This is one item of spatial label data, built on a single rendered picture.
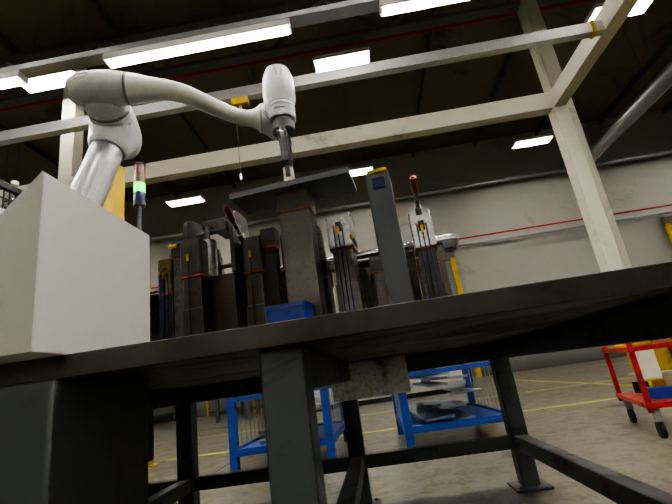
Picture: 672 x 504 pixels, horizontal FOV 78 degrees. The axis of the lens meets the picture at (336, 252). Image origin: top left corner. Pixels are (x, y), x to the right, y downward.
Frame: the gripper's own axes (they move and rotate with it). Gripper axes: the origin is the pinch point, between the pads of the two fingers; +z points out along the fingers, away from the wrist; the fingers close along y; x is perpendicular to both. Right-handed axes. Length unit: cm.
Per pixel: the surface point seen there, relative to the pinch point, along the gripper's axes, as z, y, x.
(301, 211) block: 12.7, 3.1, 2.7
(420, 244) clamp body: 25.1, -7.2, 37.0
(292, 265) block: 28.4, 2.4, -1.8
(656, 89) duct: -562, -884, 919
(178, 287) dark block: 25, -17, -43
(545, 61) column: -475, -584, 465
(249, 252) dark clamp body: 17.7, -12.1, -17.0
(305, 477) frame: 75, 42, 1
